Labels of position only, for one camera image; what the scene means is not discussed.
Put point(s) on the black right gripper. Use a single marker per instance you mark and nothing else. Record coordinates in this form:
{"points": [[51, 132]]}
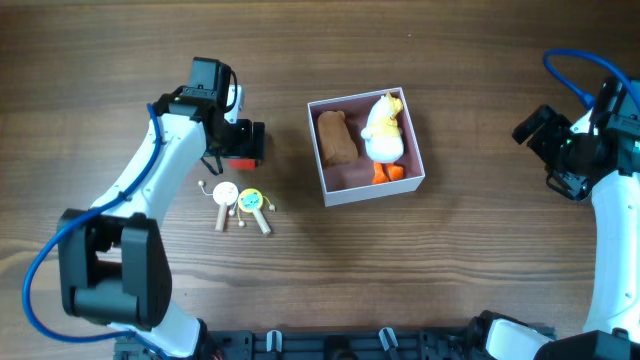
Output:
{"points": [[545, 141]]}

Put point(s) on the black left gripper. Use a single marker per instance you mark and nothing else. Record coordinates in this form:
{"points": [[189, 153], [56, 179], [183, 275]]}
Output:
{"points": [[242, 150]]}

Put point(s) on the brown plush toy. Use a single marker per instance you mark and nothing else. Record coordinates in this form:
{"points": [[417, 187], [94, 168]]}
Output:
{"points": [[336, 144]]}

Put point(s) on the white plush duck yellow bag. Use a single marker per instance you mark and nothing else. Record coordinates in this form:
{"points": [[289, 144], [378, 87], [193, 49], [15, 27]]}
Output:
{"points": [[383, 141]]}

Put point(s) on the red toy fire truck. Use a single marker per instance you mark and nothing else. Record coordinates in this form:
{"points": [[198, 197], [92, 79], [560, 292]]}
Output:
{"points": [[244, 164]]}

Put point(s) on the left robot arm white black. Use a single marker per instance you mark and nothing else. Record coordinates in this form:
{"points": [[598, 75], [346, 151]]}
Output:
{"points": [[113, 267]]}

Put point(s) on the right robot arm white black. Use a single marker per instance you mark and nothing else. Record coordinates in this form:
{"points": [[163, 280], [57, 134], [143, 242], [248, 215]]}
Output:
{"points": [[611, 330]]}

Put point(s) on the yellow mouse rattle drum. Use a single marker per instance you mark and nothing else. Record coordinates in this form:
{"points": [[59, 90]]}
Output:
{"points": [[251, 201]]}

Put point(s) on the white box pink inside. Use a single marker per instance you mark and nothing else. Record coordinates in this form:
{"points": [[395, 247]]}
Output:
{"points": [[352, 182]]}

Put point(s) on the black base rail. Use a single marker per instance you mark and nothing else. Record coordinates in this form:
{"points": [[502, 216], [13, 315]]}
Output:
{"points": [[424, 344]]}

